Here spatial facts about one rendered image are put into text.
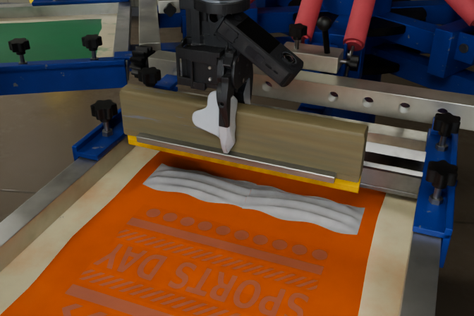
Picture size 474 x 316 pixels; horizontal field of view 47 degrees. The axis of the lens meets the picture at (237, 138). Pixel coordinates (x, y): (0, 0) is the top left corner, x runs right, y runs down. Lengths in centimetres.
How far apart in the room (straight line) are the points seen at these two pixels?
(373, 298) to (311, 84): 49
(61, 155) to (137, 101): 217
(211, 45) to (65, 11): 118
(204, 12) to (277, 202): 34
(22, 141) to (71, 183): 227
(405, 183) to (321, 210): 13
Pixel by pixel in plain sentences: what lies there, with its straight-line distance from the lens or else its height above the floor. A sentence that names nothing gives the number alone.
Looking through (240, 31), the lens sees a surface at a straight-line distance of 67.
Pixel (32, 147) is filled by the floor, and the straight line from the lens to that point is 307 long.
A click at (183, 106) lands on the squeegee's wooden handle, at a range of 76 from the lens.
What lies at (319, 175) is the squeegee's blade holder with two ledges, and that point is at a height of 108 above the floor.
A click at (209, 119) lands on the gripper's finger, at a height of 113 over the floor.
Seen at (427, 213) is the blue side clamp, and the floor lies 100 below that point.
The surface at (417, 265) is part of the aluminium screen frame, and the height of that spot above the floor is 99.
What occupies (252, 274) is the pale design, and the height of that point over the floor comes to 95.
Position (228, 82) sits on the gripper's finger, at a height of 120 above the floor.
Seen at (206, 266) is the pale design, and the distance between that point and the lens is 76.
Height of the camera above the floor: 147
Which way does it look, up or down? 30 degrees down
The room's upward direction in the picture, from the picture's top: straight up
